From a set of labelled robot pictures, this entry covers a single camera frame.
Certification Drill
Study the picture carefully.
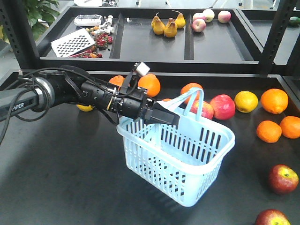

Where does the small orange lower right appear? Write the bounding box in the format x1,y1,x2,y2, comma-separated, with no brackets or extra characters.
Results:
279,116,300,139

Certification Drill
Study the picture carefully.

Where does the red apple near middle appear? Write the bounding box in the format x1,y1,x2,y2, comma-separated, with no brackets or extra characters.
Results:
268,164,299,195

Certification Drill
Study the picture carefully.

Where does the small orange lower left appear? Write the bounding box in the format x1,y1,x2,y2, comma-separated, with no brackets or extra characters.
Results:
256,120,282,143

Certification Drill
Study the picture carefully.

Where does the white perforated tray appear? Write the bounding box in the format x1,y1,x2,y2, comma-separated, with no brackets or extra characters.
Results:
51,29,95,58

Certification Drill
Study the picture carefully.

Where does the small orange middle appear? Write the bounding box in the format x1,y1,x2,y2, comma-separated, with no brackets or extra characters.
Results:
161,98,172,102

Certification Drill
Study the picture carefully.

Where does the white electronic scale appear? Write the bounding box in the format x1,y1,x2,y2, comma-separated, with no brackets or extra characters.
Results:
74,15,102,27

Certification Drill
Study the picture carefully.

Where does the large orange right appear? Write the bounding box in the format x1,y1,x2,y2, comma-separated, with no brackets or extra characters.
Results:
260,89,289,114

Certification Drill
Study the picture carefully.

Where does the yellow orange fruit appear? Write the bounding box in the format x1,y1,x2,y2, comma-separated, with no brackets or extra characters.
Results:
234,91,258,113

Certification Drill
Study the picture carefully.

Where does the large red apple right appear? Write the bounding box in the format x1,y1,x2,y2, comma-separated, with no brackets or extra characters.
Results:
210,94,236,120

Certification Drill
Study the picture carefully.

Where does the black wood fruit display table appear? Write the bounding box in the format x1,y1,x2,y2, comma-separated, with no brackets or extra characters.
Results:
0,69,300,225

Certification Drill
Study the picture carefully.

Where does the orange behind apples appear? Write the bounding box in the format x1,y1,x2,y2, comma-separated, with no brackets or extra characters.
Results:
180,82,203,105

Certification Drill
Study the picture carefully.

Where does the red apple near right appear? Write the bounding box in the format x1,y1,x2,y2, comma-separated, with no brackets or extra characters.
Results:
255,209,291,225

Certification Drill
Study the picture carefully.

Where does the light blue plastic basket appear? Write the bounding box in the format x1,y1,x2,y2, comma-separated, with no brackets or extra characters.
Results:
117,88,235,207

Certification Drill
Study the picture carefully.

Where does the potted green plant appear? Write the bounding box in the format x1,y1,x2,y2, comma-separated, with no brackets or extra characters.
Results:
0,0,60,43

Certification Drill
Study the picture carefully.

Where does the black shelf upright post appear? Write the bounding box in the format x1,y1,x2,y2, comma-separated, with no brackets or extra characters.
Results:
258,0,297,75

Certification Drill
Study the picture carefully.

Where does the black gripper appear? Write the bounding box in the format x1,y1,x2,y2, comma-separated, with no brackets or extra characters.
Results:
121,87,179,126

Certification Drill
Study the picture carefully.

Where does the large red apple left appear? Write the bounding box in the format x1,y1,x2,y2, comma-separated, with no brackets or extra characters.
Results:
190,100,214,120

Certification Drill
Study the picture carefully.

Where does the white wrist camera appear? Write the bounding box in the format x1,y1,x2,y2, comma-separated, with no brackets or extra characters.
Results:
133,62,150,77

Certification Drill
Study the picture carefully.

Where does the large red apple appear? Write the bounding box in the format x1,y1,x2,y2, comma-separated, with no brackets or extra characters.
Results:
210,94,236,120
190,100,214,120

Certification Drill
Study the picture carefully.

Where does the orange far left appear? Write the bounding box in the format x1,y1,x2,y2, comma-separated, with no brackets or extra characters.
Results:
109,75,125,90

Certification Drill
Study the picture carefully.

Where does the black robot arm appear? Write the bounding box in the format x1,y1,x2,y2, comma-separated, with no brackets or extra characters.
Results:
0,62,180,139

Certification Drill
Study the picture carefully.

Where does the yellow apple front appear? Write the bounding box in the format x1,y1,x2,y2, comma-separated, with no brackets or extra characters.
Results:
76,105,94,112

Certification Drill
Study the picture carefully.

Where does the black upper fruit tray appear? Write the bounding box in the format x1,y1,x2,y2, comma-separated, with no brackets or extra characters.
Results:
37,7,263,74

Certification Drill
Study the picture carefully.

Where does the small orange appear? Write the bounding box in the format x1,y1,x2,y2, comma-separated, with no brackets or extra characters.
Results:
161,98,172,102
279,116,300,139
256,120,282,143

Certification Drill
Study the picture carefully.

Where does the brown pear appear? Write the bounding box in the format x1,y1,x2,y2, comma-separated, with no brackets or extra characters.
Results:
164,18,178,38

